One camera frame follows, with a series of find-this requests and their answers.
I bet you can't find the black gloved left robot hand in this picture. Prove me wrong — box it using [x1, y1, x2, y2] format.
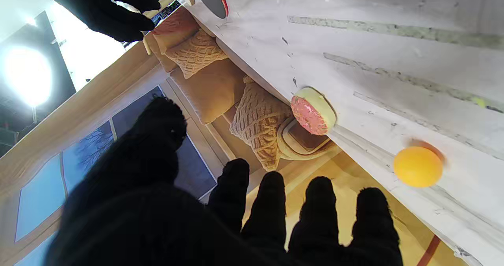
[43, 96, 404, 266]

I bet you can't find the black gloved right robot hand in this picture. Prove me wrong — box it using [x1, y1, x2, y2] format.
[33, 0, 161, 43]

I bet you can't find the orange ping pong ball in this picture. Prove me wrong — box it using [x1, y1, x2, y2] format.
[393, 146, 444, 188]

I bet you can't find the black studio softbox light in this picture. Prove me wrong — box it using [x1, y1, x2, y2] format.
[0, 10, 77, 156]

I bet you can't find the printed living room backdrop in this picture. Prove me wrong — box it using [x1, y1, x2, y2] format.
[0, 6, 473, 266]

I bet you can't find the pink frosted toy donut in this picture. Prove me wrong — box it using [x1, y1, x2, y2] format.
[291, 87, 337, 136]

